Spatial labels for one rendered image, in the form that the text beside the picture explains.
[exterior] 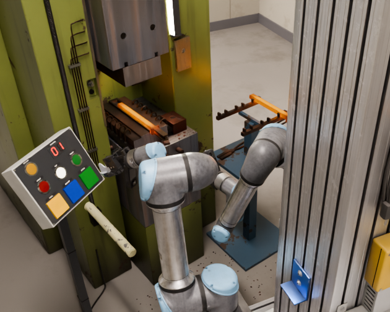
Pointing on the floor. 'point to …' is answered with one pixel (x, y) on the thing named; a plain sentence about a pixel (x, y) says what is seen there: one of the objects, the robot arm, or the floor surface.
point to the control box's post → (73, 264)
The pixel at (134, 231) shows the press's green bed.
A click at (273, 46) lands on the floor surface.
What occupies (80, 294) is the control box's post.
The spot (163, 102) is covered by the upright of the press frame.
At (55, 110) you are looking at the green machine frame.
